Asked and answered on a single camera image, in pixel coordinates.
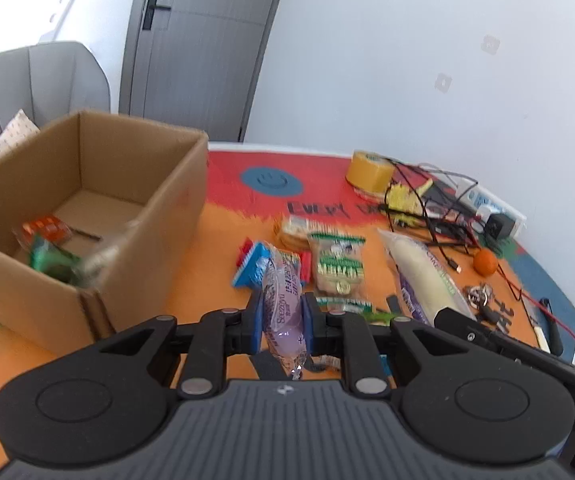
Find orange cracker pack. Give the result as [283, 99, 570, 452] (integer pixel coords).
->
[273, 214, 327, 252]

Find red wire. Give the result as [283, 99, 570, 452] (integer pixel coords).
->
[466, 209, 575, 371]

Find orange mandarin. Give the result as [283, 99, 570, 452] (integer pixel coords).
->
[473, 248, 499, 278]

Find green round snack pack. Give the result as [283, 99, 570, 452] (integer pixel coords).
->
[29, 235, 81, 284]

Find grey door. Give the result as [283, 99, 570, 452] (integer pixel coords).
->
[118, 0, 280, 142]

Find polka dot cushion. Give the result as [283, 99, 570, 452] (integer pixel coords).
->
[0, 108, 40, 157]

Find yellow plastic wrapper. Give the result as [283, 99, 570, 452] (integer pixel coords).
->
[384, 179, 434, 228]

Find white power strip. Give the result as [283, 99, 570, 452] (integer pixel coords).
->
[457, 177, 527, 238]

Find black usb cable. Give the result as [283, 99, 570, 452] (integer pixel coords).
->
[381, 156, 484, 273]

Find blue green candy packs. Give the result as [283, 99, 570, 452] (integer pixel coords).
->
[316, 297, 401, 325]

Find black pen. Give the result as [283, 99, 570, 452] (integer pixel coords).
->
[539, 298, 564, 356]

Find black power adapter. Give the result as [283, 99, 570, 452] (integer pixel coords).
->
[484, 212, 515, 242]

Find white handled knife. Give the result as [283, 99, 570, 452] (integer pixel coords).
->
[526, 301, 550, 353]

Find green white biscuit pack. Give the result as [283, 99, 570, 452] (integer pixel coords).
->
[308, 232, 365, 297]

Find yellow tape roll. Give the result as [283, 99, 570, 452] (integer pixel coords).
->
[345, 151, 395, 200]

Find long white bread pack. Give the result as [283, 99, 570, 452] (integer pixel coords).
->
[379, 230, 475, 325]

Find cat cartoon table mat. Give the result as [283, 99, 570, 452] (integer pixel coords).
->
[0, 146, 575, 480]

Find orange red candy pack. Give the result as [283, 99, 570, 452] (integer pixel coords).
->
[13, 214, 72, 249]

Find white perforated panel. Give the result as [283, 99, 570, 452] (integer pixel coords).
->
[42, 0, 76, 42]

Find brown cardboard box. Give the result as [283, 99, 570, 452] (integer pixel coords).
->
[0, 110, 208, 354]

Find pink purple jelly pack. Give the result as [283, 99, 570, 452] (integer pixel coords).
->
[260, 240, 342, 382]

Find bunch of keys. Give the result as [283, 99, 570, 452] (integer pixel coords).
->
[463, 283, 514, 334]

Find blue triangular snack pack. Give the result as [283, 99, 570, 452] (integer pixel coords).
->
[232, 238, 270, 289]

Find grey chair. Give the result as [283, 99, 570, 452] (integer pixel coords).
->
[0, 41, 110, 134]

